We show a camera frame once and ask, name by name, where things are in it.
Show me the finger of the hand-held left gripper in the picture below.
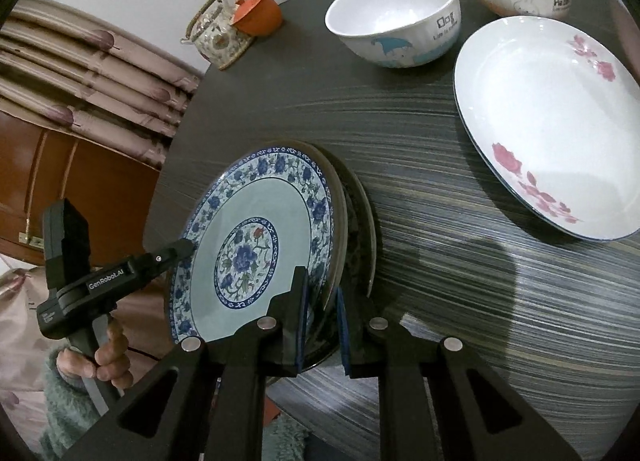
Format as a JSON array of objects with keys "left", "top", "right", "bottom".
[{"left": 149, "top": 239, "right": 195, "bottom": 274}]

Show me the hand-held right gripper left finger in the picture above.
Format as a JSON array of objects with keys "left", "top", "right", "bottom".
[{"left": 62, "top": 265, "right": 313, "bottom": 461}]

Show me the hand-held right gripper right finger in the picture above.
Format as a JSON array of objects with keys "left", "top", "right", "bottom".
[{"left": 336, "top": 286, "right": 583, "bottom": 461}]

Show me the blue floral plate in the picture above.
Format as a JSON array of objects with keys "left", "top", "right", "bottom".
[{"left": 164, "top": 145, "right": 348, "bottom": 348}]

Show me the dark plate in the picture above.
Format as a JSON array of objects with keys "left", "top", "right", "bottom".
[{"left": 299, "top": 141, "right": 379, "bottom": 373}]

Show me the white plate with pink flowers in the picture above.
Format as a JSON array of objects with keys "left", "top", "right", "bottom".
[{"left": 452, "top": 16, "right": 640, "bottom": 243}]

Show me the white bowl with blue print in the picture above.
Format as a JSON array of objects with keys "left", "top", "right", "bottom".
[{"left": 325, "top": 0, "right": 461, "bottom": 69}]

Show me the person's left forearm green sleeve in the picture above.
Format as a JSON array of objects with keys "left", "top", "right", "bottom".
[{"left": 40, "top": 346, "right": 126, "bottom": 461}]

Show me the person's left hand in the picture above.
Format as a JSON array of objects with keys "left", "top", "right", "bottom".
[{"left": 56, "top": 316, "right": 135, "bottom": 394}]

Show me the pink printed cloth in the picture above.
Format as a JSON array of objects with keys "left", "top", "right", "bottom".
[{"left": 0, "top": 253, "right": 173, "bottom": 414}]

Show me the brown wooden cabinet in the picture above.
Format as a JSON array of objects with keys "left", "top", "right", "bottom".
[{"left": 0, "top": 111, "right": 162, "bottom": 256}]

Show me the pink pleated curtain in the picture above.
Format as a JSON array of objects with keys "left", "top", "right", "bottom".
[{"left": 0, "top": 0, "right": 203, "bottom": 172}]

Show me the floral ceramic teapot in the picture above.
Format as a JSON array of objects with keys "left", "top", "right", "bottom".
[{"left": 181, "top": 0, "right": 257, "bottom": 71}]

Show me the orange cup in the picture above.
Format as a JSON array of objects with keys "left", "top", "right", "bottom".
[{"left": 232, "top": 0, "right": 284, "bottom": 36}]

